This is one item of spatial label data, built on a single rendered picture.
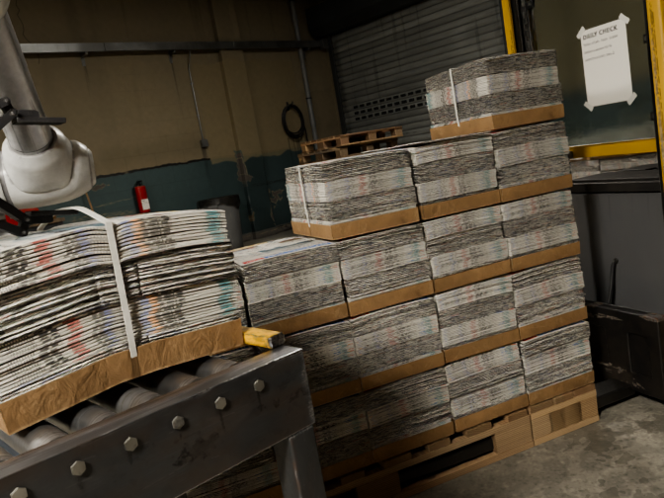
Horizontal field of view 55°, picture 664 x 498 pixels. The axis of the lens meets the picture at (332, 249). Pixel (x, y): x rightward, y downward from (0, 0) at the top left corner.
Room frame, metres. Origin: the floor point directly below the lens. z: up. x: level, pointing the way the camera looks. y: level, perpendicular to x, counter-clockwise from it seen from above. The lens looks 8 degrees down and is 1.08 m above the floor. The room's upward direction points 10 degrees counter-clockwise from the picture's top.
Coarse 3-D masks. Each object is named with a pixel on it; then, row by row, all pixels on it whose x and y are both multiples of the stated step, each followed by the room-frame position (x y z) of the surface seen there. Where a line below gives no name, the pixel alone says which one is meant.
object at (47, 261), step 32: (0, 256) 0.78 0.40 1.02; (32, 256) 0.80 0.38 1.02; (64, 256) 0.83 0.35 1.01; (0, 288) 0.77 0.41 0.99; (32, 288) 0.80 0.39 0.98; (64, 288) 0.82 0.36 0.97; (96, 288) 0.85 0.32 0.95; (0, 320) 0.77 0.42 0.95; (32, 320) 0.79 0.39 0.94; (64, 320) 0.82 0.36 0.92; (96, 320) 0.85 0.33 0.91; (0, 352) 0.77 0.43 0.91; (32, 352) 0.79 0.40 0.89; (64, 352) 0.82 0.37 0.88; (96, 352) 0.84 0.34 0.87; (0, 384) 0.76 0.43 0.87; (32, 384) 0.78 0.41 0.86
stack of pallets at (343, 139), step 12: (360, 132) 8.34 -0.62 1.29; (372, 132) 8.49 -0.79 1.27; (396, 132) 8.80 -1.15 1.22; (300, 144) 8.70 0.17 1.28; (312, 144) 8.71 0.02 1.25; (324, 144) 8.35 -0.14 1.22; (336, 144) 9.00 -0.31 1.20; (348, 144) 8.18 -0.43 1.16; (360, 144) 8.49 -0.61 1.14; (372, 144) 8.54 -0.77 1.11; (396, 144) 8.92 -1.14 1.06; (300, 156) 8.62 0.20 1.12; (324, 156) 8.36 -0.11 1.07; (336, 156) 8.16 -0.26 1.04; (348, 156) 8.19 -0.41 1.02
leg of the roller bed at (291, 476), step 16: (304, 432) 0.90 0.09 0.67; (288, 448) 0.89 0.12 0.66; (304, 448) 0.90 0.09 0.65; (288, 464) 0.90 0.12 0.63; (304, 464) 0.90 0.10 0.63; (288, 480) 0.90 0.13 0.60; (304, 480) 0.89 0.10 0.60; (320, 480) 0.91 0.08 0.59; (288, 496) 0.91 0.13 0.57; (304, 496) 0.89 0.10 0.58; (320, 496) 0.91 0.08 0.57
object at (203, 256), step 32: (64, 224) 1.10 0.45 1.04; (160, 224) 0.92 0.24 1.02; (192, 224) 0.95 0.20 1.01; (160, 256) 0.92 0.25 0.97; (192, 256) 0.95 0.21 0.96; (224, 256) 0.99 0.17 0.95; (160, 288) 0.91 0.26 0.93; (192, 288) 0.95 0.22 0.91; (224, 288) 0.98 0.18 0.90; (160, 320) 0.91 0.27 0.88; (192, 320) 0.94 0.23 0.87; (224, 320) 0.97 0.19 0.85
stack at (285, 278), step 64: (256, 256) 1.80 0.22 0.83; (320, 256) 1.77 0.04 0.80; (384, 256) 1.85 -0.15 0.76; (448, 256) 1.92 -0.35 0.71; (256, 320) 1.69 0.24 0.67; (384, 320) 1.83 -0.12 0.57; (448, 320) 1.91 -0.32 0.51; (512, 320) 1.99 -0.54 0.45; (320, 384) 1.75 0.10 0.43; (384, 384) 1.83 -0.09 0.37; (448, 384) 1.89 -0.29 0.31; (512, 384) 1.98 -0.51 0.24; (320, 448) 1.73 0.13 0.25; (448, 448) 1.88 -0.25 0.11; (512, 448) 1.96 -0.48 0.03
